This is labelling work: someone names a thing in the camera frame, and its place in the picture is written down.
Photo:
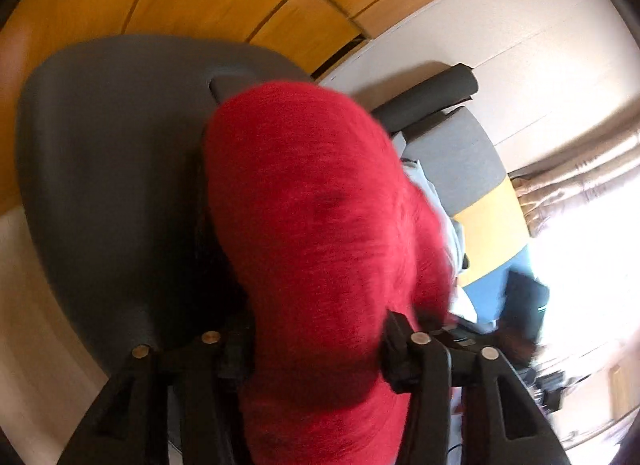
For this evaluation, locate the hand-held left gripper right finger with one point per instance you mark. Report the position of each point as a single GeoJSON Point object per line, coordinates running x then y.
{"type": "Point", "coordinates": [397, 360]}

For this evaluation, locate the beige floral curtain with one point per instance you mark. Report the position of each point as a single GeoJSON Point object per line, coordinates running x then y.
{"type": "Point", "coordinates": [580, 180]}

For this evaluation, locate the grey yellow blue sofa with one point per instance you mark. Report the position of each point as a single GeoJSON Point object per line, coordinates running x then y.
{"type": "Point", "coordinates": [465, 160]}

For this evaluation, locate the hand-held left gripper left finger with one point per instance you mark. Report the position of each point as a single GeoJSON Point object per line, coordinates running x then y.
{"type": "Point", "coordinates": [235, 352]}

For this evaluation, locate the red fuzzy sweater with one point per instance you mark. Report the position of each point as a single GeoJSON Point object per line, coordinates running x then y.
{"type": "Point", "coordinates": [320, 225]}

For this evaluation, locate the light grey garment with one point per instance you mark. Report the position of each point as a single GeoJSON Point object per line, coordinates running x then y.
{"type": "Point", "coordinates": [440, 225]}

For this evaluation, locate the grey plastic chair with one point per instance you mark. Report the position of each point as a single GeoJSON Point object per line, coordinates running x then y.
{"type": "Point", "coordinates": [110, 170]}

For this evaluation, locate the bright window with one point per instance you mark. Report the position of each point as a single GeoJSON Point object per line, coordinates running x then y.
{"type": "Point", "coordinates": [590, 295]}

